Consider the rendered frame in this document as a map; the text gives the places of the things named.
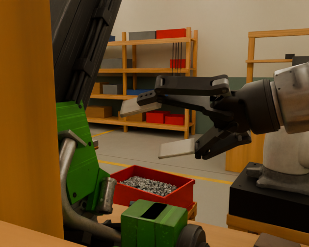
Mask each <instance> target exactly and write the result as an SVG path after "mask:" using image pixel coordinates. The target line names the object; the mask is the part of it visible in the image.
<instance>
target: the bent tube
mask: <svg viewBox="0 0 309 247"><path fill-rule="evenodd" d="M58 140H60V141H61V145H60V148H59V165H60V182H61V198H62V214H63V225H65V226H66V227H67V228H69V229H70V230H73V231H86V232H88V233H91V234H92V237H94V238H97V239H99V240H102V241H105V242H117V243H120V244H121V232H120V231H118V230H116V229H113V228H111V227H108V226H106V225H103V224H101V223H98V222H96V221H93V220H91V219H88V218H86V217H83V216H81V215H79V214H77V213H76V212H75V211H74V210H73V208H72V207H71V205H70V203H69V201H68V197H67V192H66V178H67V173H68V170H69V167H70V164H71V161H72V158H73V155H74V153H75V150H76V149H77V148H83V147H86V145H87V144H86V143H85V142H84V141H83V140H82V139H81V138H79V137H78V136H77V135H76V134H74V133H73V132H72V131H71V130H70V129H68V130H64V131H60V132H58Z"/></svg>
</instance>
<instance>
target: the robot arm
mask: <svg viewBox="0 0 309 247"><path fill-rule="evenodd" d="M273 77H274V81H272V82H270V80H269V79H268V80H267V79H262V80H258V81H254V82H250V83H246V84H245V85H244V86H243V87H242V88H241V89H239V90H230V87H229V78H228V76H227V75H226V74H222V75H218V76H213V77H194V76H165V75H159V76H157V77H156V82H155V88H154V90H151V91H148V92H144V93H141V94H139V95H138V97H137V98H133V99H129V100H125V101H123V103H122V107H121V111H120V115H119V116H120V117H121V118H123V117H127V116H131V115H135V114H139V113H143V112H147V111H151V110H155V109H159V108H161V106H162V104H166V105H171V106H176V107H181V108H185V109H190V110H195V111H200V112H202V114H204V115H206V116H209V118H210V119H211V120H212V121H213V122H214V126H213V127H211V128H210V129H209V130H208V131H207V132H206V133H205V134H204V135H202V136H201V137H200V138H199V139H198V140H197V141H195V139H194V138H191V139H185V140H180V141H175V142H169V143H164V144H160V145H159V151H158V158H159V159H164V158H170V157H176V156H183V155H190V154H195V158H196V159H201V156H202V159H204V160H208V159H210V158H212V157H215V156H217V155H219V154H221V153H223V152H225V151H228V150H230V149H232V148H234V147H237V146H240V145H245V144H249V143H251V142H252V138H251V131H252V132H253V133H254V134H256V135H259V134H264V133H265V139H264V146H263V164H262V167H260V168H247V170H246V175H249V176H253V177H256V178H259V179H258V181H257V184H256V186H258V187H260V188H270V189H276V190H282V191H288V192H294V193H300V194H304V195H307V196H309V62H307V63H304V64H300V65H296V66H292V67H289V68H285V69H281V70H277V71H275V72H274V74H273ZM165 95H168V96H165ZM210 101H212V103H211V104H210ZM209 150H210V152H209Z"/></svg>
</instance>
